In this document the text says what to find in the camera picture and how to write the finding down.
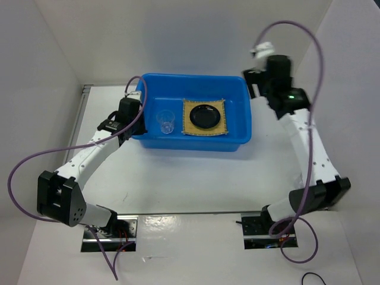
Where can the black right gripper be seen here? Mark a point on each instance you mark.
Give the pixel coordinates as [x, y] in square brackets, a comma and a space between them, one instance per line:
[252, 77]

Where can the woven bamboo mat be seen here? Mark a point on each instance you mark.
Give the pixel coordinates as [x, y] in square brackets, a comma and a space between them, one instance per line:
[189, 129]

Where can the black round plate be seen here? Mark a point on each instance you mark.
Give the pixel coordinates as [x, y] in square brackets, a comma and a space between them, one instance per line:
[205, 116]

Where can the clear plastic cup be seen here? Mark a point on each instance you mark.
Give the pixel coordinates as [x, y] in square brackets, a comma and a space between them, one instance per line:
[166, 121]

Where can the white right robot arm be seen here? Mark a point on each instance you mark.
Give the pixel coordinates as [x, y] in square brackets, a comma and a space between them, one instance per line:
[321, 186]

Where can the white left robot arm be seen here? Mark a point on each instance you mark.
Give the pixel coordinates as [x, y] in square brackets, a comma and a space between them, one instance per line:
[59, 193]

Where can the blue plastic bin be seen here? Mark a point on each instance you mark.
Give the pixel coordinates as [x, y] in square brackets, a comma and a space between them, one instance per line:
[169, 91]

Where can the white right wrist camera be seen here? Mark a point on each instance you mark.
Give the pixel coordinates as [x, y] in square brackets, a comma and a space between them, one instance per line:
[262, 50]

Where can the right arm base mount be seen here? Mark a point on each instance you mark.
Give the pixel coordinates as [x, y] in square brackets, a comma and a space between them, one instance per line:
[255, 233]

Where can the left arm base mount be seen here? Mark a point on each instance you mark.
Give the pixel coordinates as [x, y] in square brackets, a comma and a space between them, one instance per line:
[123, 239]

